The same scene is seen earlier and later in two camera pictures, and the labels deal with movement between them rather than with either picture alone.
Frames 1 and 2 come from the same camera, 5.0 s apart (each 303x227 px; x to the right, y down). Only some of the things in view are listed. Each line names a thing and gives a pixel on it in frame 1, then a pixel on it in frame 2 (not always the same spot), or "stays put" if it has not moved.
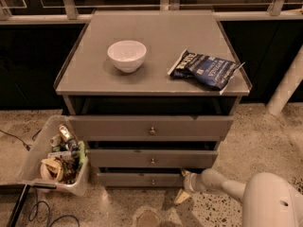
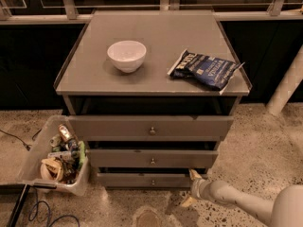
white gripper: x=191 y=183 to x=198 y=188
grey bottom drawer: x=139 y=179 stays put
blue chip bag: x=206 y=71 stays put
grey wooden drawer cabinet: x=154 y=92 stays put
